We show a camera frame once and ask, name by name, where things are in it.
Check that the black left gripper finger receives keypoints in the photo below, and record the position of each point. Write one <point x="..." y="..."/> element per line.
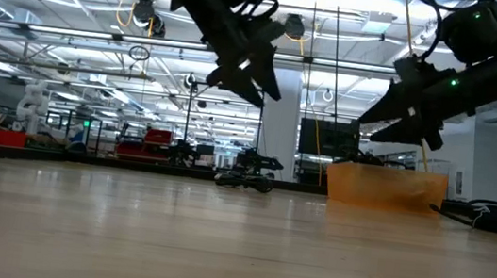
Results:
<point x="234" y="80"/>
<point x="264" y="65"/>

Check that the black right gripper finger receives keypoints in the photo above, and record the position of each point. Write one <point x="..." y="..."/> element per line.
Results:
<point x="397" y="105"/>
<point x="416" y="131"/>

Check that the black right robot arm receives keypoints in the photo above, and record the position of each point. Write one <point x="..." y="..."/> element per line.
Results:
<point x="475" y="31"/>

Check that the black vertical stand pole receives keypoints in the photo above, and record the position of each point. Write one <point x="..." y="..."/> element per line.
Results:
<point x="188" y="117"/>

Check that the orange translucent plastic bin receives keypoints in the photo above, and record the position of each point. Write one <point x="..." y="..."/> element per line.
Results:
<point x="385" y="189"/>

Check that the white building pillar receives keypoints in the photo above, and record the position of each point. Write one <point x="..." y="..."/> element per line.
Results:
<point x="280" y="133"/>

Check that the black monitor screen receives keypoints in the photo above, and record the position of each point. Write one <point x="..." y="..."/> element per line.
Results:
<point x="324" y="139"/>

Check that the red tool cart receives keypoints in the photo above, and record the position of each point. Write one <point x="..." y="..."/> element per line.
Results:
<point x="156" y="137"/>

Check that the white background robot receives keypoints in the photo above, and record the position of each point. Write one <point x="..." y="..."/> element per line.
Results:
<point x="31" y="105"/>

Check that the red storage box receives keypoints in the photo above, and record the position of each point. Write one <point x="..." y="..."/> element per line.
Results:
<point x="8" y="138"/>

